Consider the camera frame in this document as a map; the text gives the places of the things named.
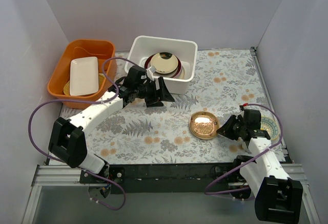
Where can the teal patterned plate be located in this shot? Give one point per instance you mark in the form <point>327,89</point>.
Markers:
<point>269,125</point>

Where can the yellow plate in orange bin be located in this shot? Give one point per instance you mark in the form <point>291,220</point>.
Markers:
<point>80,92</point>

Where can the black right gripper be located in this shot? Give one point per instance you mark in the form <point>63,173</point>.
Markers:
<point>235,126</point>

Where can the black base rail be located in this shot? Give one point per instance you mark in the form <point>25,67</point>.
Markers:
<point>167,178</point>

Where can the cream small plate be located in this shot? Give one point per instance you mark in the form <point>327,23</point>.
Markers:
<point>164,62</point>

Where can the orange plastic bin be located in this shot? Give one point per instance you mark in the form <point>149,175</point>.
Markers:
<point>101,49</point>

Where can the floral table mat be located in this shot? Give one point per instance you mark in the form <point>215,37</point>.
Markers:
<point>223,80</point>

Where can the white cup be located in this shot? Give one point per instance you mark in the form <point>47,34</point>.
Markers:
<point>245,148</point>

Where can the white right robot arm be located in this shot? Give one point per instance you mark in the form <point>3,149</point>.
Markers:
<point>278,198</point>

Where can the aluminium frame rail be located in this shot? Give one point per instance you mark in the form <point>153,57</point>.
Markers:
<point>54,176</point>

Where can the white plastic bin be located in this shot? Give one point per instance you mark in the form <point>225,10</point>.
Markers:
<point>186,51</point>

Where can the white rectangular plate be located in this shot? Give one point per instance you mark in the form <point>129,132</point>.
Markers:
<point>84,73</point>

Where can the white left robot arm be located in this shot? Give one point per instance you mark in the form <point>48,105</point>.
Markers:
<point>68,138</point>

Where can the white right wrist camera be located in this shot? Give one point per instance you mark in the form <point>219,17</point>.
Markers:
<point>242,109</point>

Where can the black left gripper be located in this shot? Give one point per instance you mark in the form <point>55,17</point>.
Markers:
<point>156,90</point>

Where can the red rimmed cream plate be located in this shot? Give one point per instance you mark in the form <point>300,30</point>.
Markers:
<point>182,69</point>

